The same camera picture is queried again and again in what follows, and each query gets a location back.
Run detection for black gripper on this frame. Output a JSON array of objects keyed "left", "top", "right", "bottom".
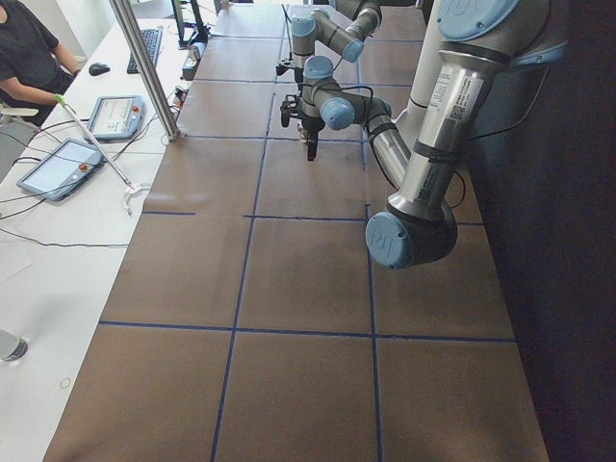
[{"left": 301, "top": 115, "right": 323, "bottom": 162}]

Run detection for chrome PPR valve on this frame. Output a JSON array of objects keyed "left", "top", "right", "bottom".
[{"left": 296, "top": 120, "right": 309, "bottom": 144}]

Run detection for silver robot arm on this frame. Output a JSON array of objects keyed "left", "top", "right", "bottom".
[
  {"left": 291, "top": 0, "right": 382, "bottom": 84},
  {"left": 281, "top": 1, "right": 569, "bottom": 269}
]

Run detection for metal cylinder weight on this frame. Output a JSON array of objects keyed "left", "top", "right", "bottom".
[{"left": 188, "top": 45, "right": 201, "bottom": 62}]

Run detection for black monitor stand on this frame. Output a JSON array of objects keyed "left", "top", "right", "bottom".
[{"left": 171, "top": 0, "right": 210, "bottom": 50}]

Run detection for black keyboard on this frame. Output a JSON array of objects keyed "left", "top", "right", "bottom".
[{"left": 126, "top": 28, "right": 163, "bottom": 75}]

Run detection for upper teach pendant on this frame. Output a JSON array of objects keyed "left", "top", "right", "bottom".
[{"left": 88, "top": 95, "right": 144, "bottom": 142}]

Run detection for teach pendant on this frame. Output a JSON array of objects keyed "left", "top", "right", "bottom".
[
  {"left": 88, "top": 95, "right": 144, "bottom": 142},
  {"left": 16, "top": 139, "right": 102, "bottom": 202}
]

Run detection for black computer mouse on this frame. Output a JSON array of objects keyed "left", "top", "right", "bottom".
[{"left": 89, "top": 63, "right": 111, "bottom": 76}]

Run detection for lower teach pendant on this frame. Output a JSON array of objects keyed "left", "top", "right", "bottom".
[{"left": 16, "top": 139, "right": 102, "bottom": 202}]

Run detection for long reacher grabber stick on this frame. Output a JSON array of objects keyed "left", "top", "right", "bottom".
[{"left": 53, "top": 93, "right": 150, "bottom": 217}]

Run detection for seated person dark shirt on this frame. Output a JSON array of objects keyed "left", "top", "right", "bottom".
[{"left": 1, "top": 1, "right": 81, "bottom": 126}]

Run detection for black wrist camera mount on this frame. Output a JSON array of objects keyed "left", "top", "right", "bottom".
[{"left": 280, "top": 94, "right": 302, "bottom": 128}]

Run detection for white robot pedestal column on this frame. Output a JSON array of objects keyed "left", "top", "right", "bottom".
[{"left": 395, "top": 0, "right": 443, "bottom": 139}]

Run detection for aluminium frame post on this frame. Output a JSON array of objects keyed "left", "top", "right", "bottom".
[{"left": 110, "top": 0, "right": 180, "bottom": 141}]

